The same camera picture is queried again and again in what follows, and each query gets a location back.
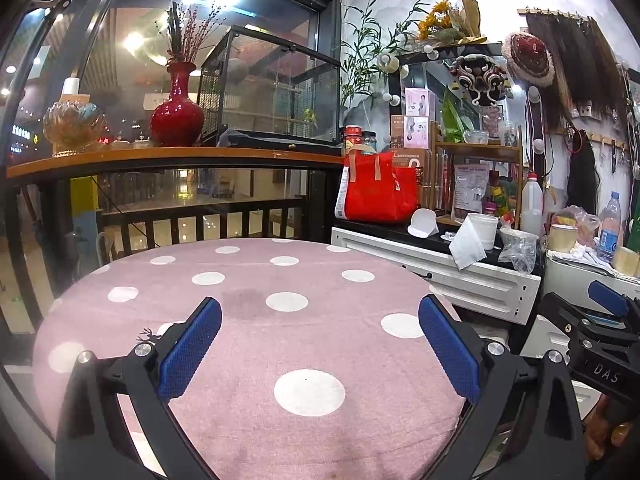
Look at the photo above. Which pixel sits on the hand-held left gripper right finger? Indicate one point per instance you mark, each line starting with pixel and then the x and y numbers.
pixel 450 355

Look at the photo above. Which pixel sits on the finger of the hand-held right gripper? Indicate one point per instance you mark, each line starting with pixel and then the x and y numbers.
pixel 607 297
pixel 562 317

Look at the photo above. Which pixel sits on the dried branches bunch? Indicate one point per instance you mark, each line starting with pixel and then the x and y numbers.
pixel 192 35

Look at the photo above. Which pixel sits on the person's right hand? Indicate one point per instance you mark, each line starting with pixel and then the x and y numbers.
pixel 605 432

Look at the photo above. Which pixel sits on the small glass bowl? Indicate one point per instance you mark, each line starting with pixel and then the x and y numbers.
pixel 475 137

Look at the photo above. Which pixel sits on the toilet paper roll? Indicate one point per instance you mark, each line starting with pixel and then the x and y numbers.
pixel 475 232

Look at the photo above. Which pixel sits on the vanity mirror with round bulbs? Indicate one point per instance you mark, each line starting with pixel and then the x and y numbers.
pixel 427 75

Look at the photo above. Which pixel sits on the glass lotus bowl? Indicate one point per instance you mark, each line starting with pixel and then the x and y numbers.
pixel 75 122

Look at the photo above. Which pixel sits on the white curved plastic holder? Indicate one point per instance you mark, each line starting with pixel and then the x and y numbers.
pixel 423 223

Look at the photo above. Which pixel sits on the red lid jar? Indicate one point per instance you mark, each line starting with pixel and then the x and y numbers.
pixel 352 137

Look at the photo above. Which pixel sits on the sunflower bouquet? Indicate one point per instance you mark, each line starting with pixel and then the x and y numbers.
pixel 435 17

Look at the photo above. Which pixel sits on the hanging brown hair wefts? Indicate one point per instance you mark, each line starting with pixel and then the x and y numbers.
pixel 570 60

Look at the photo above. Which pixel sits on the orange cardboard box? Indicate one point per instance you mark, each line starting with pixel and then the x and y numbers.
pixel 412 160

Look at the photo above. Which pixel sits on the black hair bundle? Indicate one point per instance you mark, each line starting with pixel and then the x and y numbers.
pixel 582 182

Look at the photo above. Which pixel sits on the green tote bag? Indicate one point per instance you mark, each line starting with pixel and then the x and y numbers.
pixel 634 232

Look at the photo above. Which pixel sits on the black framed glass cage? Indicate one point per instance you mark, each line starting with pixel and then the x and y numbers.
pixel 275 80

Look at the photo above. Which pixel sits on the white plastic bottle red cap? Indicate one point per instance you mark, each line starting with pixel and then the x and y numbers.
pixel 531 212

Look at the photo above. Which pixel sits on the dark lid jar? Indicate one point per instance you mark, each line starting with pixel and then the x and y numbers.
pixel 369 141

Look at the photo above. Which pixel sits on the pink polka dot tablecloth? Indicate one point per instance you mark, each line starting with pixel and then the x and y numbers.
pixel 300 330

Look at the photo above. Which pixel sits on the red tote bag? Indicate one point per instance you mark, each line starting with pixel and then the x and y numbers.
pixel 380 190

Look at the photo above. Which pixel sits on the pink printed box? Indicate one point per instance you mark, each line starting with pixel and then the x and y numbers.
pixel 416 132
pixel 417 101

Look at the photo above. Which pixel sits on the red ceramic vase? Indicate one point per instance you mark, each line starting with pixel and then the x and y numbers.
pixel 177 120

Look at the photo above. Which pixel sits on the red round fringed hat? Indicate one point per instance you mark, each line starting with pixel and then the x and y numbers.
pixel 530 60

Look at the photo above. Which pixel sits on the green leafy plant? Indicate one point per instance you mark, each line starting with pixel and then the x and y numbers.
pixel 360 45

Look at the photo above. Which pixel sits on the wooden counter ledge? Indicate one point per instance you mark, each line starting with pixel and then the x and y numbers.
pixel 150 156

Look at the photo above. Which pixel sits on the clear plastic bag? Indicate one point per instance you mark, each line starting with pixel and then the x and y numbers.
pixel 520 252

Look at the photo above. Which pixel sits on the printed paper pouch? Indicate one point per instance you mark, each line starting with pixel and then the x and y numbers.
pixel 471 187

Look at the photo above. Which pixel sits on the green leaf pack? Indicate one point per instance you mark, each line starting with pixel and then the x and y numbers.
pixel 452 115

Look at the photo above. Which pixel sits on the white pillar candle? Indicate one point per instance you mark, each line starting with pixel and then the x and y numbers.
pixel 71 86

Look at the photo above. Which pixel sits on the wooden shelf rack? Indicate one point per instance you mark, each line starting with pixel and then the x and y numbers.
pixel 487 151

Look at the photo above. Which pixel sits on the black railing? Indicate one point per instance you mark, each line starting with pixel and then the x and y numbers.
pixel 200 212

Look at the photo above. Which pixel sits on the clear water bottle blue label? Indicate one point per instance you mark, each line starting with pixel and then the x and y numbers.
pixel 609 235

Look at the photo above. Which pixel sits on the lion dance mask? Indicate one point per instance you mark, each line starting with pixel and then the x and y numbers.
pixel 480 77

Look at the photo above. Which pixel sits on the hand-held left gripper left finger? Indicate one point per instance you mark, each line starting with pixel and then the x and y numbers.
pixel 190 350

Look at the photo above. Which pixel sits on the wide white cabinet drawer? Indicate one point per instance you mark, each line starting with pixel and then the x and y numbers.
pixel 440 272

